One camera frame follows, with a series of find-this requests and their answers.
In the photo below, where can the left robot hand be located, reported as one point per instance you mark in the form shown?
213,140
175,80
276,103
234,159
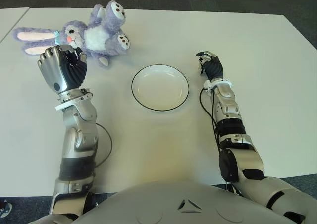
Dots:
62,70

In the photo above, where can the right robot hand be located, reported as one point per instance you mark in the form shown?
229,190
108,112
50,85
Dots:
214,68

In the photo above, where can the purple plush bunny doll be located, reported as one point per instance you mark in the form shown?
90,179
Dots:
99,38

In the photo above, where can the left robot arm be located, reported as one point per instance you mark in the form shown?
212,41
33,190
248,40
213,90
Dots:
79,134

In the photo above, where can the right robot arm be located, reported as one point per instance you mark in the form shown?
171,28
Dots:
245,159

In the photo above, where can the white plate with black rim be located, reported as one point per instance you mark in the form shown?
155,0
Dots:
159,87

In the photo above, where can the grey robot torso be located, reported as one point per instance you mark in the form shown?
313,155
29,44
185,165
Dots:
173,204

